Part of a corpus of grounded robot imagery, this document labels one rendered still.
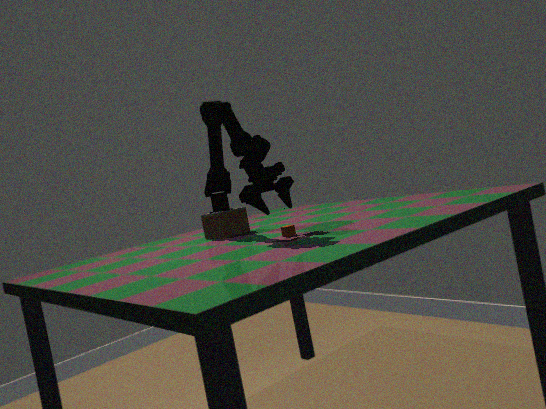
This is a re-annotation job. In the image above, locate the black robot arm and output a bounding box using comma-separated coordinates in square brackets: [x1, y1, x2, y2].
[200, 101, 285, 213]

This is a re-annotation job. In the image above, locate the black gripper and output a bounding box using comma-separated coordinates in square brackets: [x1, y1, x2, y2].
[239, 165, 294, 215]

